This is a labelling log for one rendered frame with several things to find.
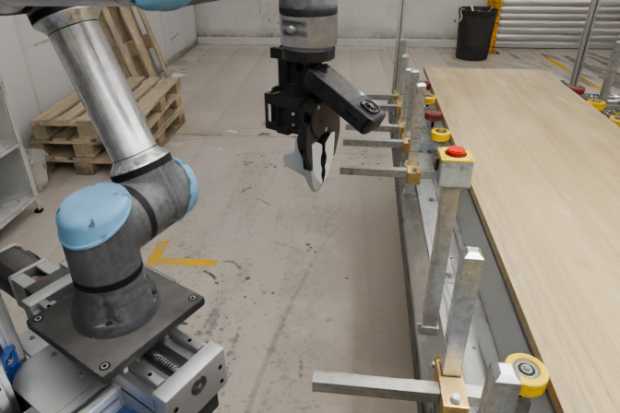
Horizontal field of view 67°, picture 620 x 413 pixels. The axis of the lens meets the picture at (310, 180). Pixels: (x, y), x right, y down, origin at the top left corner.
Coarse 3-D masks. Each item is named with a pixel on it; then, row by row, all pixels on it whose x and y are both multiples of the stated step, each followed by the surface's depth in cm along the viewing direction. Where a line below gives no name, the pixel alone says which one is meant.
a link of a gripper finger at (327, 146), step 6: (324, 138) 68; (330, 138) 69; (324, 144) 68; (330, 144) 69; (324, 150) 68; (330, 150) 70; (324, 156) 69; (330, 156) 70; (324, 162) 70; (330, 162) 71; (324, 168) 70; (324, 174) 70; (324, 180) 70
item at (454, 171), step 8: (440, 152) 105; (440, 160) 103; (448, 160) 102; (456, 160) 101; (464, 160) 101; (472, 160) 101; (440, 168) 103; (448, 168) 102; (456, 168) 102; (464, 168) 102; (472, 168) 102; (440, 176) 104; (448, 176) 103; (456, 176) 103; (464, 176) 103; (440, 184) 104; (448, 184) 104; (456, 184) 104; (464, 184) 104
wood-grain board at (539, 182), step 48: (480, 96) 247; (528, 96) 247; (576, 96) 247; (480, 144) 190; (528, 144) 190; (576, 144) 190; (480, 192) 155; (528, 192) 155; (576, 192) 155; (528, 240) 130; (576, 240) 130; (528, 288) 113; (576, 288) 113; (528, 336) 102; (576, 336) 99; (576, 384) 88
